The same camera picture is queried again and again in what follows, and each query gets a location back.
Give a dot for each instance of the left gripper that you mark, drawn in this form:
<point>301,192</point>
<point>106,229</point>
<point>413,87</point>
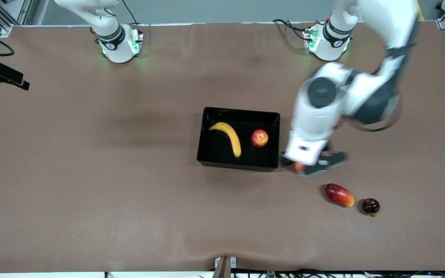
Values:
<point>286,161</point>

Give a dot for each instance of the red apple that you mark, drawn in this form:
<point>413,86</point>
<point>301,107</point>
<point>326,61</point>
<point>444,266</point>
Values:
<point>259,138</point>

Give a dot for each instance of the yellow banana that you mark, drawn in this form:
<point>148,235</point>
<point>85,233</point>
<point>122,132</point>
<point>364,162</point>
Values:
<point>232,137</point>

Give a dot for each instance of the black plastic box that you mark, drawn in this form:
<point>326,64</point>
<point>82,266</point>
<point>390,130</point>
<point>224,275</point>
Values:
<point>222,154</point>

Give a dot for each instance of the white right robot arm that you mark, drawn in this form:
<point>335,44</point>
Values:
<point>110,42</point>

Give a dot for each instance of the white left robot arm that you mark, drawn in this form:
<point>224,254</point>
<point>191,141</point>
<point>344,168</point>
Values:
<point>323,100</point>

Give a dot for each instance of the red yellow round fruit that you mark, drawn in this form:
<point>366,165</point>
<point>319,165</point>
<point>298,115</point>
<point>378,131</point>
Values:
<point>299,166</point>

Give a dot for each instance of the red mango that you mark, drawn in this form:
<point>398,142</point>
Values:
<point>339,195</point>

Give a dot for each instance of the brown table mat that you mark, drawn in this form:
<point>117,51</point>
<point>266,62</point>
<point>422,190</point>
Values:
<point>222,216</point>

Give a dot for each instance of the dark purple small fruit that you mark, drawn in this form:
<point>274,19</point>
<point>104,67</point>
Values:
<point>371,206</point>

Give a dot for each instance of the green terminal connector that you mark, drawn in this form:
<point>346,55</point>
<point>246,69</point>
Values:
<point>271,273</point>

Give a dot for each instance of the yellow floor tape strip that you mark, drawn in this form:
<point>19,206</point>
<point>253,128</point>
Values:
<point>420,13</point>

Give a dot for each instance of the metal table bracket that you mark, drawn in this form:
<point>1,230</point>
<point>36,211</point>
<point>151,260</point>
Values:
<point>224,268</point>

